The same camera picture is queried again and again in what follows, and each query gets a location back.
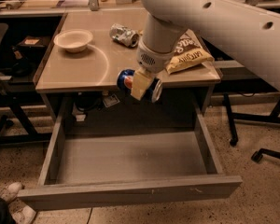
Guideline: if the grey open top drawer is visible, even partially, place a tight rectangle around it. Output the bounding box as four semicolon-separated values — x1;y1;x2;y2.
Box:
20;93;242;211

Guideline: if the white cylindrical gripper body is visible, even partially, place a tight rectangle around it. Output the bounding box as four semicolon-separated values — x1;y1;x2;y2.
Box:
136;37;175;73

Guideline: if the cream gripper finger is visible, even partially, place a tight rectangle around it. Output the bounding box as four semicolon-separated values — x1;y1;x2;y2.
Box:
131;68;156;101

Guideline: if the blue pepsi can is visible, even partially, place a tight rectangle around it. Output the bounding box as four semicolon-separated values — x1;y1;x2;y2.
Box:
117;69;162;103

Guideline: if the black office chair right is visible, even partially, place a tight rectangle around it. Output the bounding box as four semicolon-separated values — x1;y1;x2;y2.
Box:
223;93;280;163

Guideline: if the black box under desk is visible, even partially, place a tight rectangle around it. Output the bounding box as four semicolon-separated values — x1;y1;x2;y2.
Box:
17;35;50;58

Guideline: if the white sneaker lower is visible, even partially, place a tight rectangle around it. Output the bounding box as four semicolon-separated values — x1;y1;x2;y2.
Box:
12;205;36;224

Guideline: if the crushed silver can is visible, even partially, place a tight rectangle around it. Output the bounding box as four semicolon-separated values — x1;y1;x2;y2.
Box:
109;23;140;48

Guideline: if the grey drawer cabinet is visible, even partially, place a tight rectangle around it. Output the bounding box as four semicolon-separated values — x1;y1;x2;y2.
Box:
36;9;220;125

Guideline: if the white paper bowl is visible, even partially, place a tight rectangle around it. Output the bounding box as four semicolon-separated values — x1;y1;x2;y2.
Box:
53;29;93;53

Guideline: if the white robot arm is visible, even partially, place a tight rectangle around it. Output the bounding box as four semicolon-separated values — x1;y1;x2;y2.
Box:
136;0;280;91

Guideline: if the brown sea salt chip bag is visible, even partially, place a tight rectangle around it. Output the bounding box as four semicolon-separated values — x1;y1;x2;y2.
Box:
166;31;214;75

